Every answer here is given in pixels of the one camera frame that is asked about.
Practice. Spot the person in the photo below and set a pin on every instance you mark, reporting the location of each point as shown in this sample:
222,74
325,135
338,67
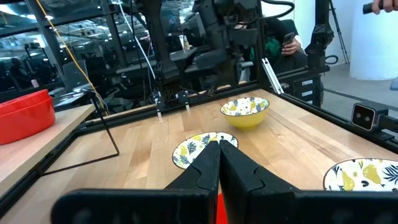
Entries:
273,46

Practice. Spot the black tripod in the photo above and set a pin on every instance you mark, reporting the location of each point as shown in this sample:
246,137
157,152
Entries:
339,31

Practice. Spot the person's smartphone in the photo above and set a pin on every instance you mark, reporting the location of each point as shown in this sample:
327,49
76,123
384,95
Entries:
288,38

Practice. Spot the wooden shelf with black legs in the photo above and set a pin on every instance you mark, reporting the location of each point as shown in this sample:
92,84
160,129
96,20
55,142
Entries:
37,140

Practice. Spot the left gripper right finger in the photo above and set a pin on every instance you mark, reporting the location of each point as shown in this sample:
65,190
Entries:
280,209

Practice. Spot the black aluminium table frame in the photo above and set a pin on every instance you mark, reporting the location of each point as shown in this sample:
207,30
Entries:
311,107

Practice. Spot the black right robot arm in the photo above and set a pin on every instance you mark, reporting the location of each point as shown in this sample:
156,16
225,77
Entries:
160,37

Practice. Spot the grey office chair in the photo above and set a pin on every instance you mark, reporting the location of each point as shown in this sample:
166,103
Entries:
74,74

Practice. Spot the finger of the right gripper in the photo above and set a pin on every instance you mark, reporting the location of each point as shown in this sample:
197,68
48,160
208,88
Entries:
235,70
217,60

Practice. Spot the yellow pear-print ceramic bowl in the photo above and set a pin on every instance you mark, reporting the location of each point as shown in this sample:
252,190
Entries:
357,175
245,121

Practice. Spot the black drawer cabinet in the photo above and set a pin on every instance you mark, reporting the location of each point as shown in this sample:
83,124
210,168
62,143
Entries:
295,88

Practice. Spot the black upright stand post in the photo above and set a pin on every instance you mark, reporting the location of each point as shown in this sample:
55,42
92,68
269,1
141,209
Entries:
318,34

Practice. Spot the grey office desk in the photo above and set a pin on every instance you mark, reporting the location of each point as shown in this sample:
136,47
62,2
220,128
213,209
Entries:
186,54

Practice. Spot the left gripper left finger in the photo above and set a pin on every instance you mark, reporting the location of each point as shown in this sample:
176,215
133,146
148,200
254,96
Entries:
174,206

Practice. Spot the blue padded seat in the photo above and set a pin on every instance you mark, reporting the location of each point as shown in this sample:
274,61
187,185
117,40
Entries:
394,84

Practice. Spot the small lemon-patterned plate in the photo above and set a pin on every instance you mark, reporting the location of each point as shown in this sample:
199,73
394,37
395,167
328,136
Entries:
192,148

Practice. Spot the small table-level camera box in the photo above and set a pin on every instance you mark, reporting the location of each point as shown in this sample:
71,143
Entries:
363,116

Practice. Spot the silver aluminium bracket strip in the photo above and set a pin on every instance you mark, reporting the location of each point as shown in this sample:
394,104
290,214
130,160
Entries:
271,74

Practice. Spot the person's hand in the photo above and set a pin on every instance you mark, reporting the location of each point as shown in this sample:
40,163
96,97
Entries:
387,4

